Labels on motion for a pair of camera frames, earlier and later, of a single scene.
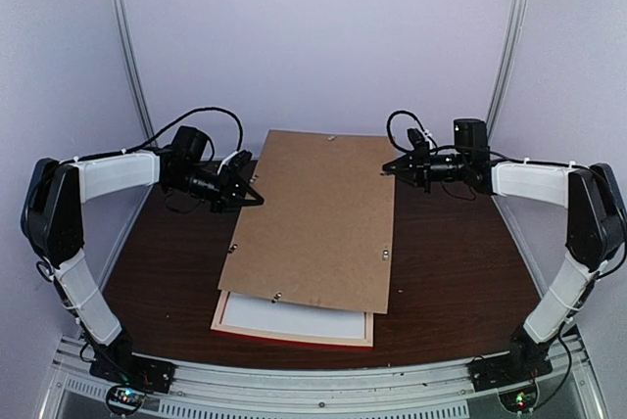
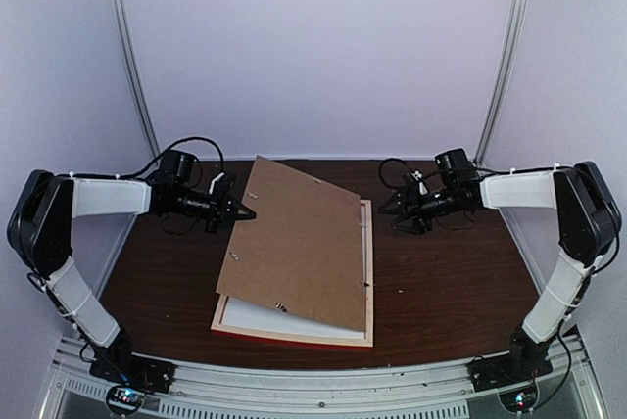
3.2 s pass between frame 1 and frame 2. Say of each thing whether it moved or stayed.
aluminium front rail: stayed
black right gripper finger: moved
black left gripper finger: moved
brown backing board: moved
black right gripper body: moved
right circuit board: stayed
